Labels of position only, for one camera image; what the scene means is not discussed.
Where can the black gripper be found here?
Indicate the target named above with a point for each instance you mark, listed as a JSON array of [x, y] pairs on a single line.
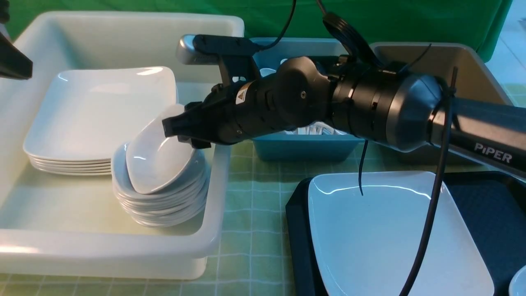
[[229, 115]]

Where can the white small bowl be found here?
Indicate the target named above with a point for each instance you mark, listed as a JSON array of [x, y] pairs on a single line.
[[155, 161], [517, 285]]

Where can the large white square plate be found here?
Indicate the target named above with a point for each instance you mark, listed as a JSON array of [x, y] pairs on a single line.
[[365, 240]]

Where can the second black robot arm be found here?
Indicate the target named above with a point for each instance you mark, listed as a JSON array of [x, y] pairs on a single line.
[[13, 63]]

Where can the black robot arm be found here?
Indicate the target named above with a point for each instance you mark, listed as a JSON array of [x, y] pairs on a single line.
[[353, 103]]

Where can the stack of white bowls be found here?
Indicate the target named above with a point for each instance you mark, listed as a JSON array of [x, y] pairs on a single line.
[[180, 201]]

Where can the stack of white plates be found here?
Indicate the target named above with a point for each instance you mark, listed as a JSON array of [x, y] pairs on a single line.
[[87, 114]]

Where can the pile of white spoons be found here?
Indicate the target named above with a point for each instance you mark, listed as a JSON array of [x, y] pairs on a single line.
[[312, 130]]

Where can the green checkered tablecloth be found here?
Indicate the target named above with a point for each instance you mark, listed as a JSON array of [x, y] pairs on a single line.
[[253, 257]]

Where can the large white plastic tub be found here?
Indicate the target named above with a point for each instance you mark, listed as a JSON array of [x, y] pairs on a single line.
[[59, 41]]

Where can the brown plastic bin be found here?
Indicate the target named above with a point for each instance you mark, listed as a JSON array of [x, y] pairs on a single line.
[[472, 70]]

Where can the black serving tray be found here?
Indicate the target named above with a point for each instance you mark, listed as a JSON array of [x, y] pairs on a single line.
[[491, 203]]

